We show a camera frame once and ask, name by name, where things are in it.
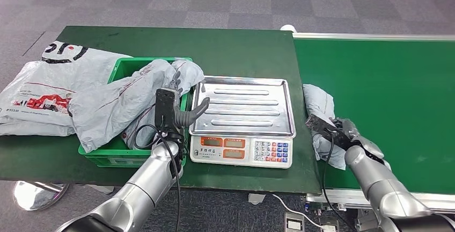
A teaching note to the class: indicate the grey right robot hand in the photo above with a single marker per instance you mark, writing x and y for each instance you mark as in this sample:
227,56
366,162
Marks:
366,145

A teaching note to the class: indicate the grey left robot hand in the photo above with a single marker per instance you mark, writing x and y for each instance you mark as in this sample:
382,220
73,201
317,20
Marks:
188,116

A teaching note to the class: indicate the grey parcel with red print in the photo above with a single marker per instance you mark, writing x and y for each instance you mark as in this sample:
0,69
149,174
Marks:
117,106
320,98
145,123

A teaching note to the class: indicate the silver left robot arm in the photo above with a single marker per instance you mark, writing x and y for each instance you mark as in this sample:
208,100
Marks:
149,184

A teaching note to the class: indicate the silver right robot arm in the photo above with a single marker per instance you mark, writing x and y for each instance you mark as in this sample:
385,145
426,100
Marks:
384,187

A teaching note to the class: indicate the green conveyor belt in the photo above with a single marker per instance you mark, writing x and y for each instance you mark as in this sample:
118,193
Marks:
391,81

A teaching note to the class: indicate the grey floor socket box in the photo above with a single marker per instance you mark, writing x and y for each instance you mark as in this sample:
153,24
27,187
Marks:
293,223

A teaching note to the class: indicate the white scale with steel tray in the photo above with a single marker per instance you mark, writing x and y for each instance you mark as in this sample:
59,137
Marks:
245,106

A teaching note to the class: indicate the green plastic crate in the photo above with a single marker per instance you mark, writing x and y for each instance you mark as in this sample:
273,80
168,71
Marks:
117,156

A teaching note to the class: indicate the floor socket with white plug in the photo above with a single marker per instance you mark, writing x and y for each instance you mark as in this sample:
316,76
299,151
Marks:
327,227

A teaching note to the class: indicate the white bag with black print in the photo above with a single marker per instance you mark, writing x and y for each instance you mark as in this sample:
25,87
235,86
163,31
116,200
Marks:
96,58

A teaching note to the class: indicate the white bag with red print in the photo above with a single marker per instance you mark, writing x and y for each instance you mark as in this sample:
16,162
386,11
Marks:
42,84

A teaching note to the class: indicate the plain white bag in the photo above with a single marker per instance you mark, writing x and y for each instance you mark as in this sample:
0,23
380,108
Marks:
28,129

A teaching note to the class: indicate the chrome round table foot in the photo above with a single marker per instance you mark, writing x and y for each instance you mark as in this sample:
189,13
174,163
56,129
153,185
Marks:
37,195

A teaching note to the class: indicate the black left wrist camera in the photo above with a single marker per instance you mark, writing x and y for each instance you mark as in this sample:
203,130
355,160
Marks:
165,107

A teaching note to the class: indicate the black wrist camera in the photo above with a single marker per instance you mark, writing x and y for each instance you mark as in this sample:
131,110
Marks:
165,107
323,129

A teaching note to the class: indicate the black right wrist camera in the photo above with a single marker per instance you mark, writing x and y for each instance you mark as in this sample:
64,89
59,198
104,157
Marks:
323,129

